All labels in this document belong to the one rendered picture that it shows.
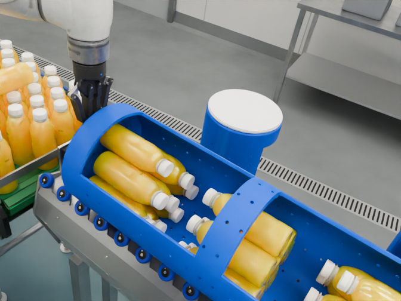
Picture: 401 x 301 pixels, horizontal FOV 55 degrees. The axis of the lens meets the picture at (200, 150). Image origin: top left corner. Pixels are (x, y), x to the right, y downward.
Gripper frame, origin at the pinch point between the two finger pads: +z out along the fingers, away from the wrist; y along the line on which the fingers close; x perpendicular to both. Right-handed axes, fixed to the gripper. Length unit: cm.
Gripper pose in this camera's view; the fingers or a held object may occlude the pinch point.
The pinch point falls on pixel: (92, 129)
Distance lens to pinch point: 104.3
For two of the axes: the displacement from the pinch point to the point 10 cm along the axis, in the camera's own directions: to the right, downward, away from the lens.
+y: -5.8, 4.5, -6.8
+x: 8.0, 4.6, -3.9
